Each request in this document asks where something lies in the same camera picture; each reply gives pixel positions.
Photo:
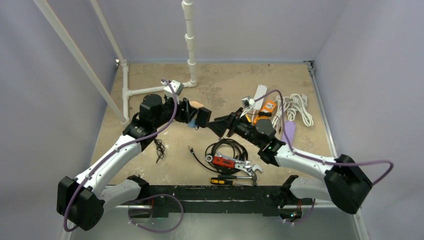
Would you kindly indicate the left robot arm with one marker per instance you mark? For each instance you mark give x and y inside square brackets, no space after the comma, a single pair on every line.
[79,199]

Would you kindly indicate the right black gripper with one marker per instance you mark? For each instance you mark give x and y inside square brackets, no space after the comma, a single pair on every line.
[234,122]

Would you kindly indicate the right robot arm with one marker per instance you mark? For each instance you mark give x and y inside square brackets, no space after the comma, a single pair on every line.
[336,179]

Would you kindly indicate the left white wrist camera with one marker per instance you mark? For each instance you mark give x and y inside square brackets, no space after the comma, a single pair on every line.
[172,88]

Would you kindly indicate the yellow black screwdriver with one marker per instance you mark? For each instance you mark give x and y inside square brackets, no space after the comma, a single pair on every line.
[225,182]

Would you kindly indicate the purple power strip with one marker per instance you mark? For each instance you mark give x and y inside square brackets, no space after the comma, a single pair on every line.
[289,132]

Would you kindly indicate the small claw hammer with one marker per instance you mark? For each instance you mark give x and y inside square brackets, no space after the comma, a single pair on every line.
[232,177]

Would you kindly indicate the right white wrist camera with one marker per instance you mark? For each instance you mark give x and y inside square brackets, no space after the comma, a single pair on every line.
[248,103]

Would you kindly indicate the white PVC pipe frame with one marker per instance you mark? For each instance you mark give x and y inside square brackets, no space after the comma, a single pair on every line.
[122,115]

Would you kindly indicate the black power adapter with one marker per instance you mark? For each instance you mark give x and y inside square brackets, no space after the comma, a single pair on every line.
[203,117]

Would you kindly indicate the blue plug adapter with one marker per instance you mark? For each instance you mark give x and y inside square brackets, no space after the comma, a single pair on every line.
[192,124]

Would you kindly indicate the wooden cube adapter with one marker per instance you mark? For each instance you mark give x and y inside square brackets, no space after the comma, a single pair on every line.
[196,105]

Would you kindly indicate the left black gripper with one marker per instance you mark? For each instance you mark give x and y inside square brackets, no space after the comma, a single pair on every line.
[185,111]

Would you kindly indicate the orange power strip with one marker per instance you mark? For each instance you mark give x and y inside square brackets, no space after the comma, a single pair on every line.
[265,112]

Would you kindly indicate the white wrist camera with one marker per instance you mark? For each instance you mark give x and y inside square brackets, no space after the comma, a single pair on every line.
[172,88]
[248,103]

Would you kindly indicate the red adjustable wrench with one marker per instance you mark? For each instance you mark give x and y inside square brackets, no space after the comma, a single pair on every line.
[222,160]

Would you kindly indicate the white power strip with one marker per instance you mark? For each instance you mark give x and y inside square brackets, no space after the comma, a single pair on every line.
[260,92]

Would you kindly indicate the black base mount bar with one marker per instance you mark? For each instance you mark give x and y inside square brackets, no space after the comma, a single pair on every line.
[268,200]

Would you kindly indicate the aluminium rail frame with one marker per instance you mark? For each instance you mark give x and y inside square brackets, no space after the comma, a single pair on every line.
[220,88]

